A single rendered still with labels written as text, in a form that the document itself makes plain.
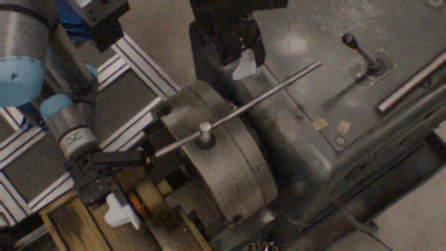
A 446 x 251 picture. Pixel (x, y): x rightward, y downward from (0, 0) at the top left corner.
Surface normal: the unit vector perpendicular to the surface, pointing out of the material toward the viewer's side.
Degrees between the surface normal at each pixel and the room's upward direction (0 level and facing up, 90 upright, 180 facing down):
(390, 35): 0
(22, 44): 39
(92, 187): 1
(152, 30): 0
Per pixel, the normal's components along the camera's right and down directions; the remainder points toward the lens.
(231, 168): 0.29, 0.11
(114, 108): -0.04, -0.37
